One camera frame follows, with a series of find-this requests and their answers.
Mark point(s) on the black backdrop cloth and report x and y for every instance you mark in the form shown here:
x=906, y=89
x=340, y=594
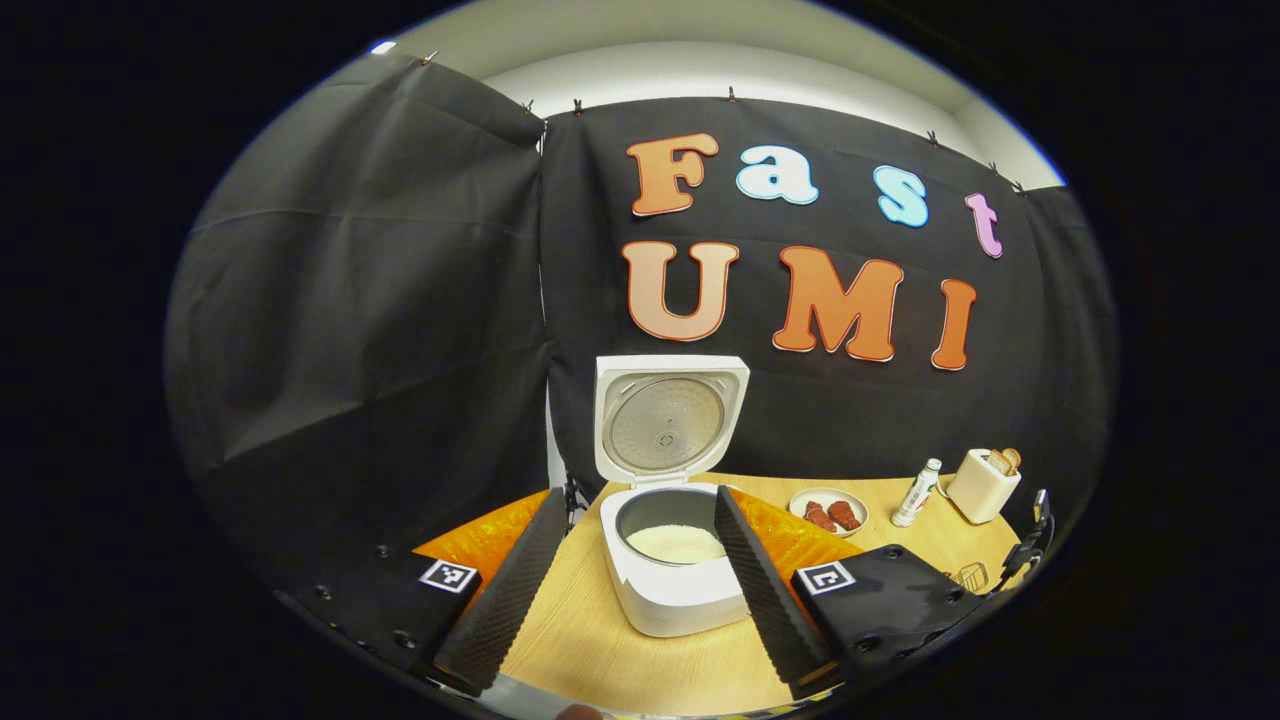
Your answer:
x=350, y=350

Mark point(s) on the white toaster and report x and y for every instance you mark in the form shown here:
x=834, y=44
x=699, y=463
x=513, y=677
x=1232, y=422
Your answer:
x=980, y=490

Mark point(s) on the red meat piece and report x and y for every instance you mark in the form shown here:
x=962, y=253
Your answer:
x=820, y=516
x=845, y=514

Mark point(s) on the toasted bread slice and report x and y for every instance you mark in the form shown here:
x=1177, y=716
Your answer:
x=997, y=462
x=1012, y=459

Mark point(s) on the white rice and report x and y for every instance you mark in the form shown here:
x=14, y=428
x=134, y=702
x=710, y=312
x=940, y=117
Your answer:
x=672, y=544

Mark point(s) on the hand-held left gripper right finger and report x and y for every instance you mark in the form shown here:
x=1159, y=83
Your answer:
x=770, y=600

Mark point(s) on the white round plate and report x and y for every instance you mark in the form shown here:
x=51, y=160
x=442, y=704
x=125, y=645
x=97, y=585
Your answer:
x=828, y=494

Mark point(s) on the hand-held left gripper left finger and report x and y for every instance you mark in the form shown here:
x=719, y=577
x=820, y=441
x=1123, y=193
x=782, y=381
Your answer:
x=500, y=600

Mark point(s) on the white drink bottle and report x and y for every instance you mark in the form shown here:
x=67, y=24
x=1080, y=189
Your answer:
x=917, y=493

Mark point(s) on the white rice cooker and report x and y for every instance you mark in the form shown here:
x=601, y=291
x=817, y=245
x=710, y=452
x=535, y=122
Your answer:
x=670, y=600

